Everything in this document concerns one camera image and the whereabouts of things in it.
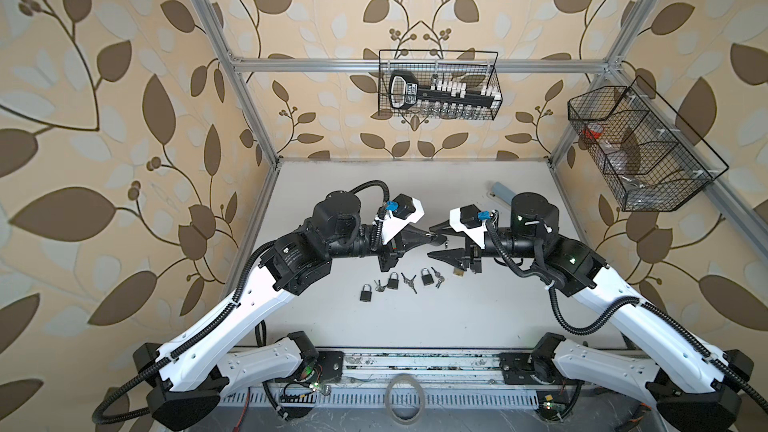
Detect back wire basket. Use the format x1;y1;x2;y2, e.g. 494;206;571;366
377;48;503;121

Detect wire basket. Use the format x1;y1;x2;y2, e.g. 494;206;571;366
567;76;729;212
377;48;503;121

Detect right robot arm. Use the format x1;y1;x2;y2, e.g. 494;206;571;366
430;192;767;431

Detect black padlock with keys top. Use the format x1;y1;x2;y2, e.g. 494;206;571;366
359;280;387;303

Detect red cap in basket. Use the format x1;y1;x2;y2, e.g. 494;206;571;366
584;122;604;142

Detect light blue stapler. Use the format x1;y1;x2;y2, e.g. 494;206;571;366
490;182;516;205

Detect black padlock with keys middle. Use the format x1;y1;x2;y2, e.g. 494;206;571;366
420;267;445;289

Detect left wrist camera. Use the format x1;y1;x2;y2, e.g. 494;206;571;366
381;194;425;245

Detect right wire basket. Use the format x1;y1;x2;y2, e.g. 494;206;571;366
567;76;729;212

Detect black tool rack in basket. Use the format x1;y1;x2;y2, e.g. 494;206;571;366
384;70;503;113

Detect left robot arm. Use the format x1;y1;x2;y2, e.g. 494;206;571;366
92;180;447;431

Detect tape roll ring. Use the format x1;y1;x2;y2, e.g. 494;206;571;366
383;373;427;425

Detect black padlock with keys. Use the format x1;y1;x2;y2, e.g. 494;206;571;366
420;267;445;289
386;273;417;294
359;280;387;303

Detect black padlock with keys bottom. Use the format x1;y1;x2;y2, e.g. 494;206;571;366
386;273;417;294

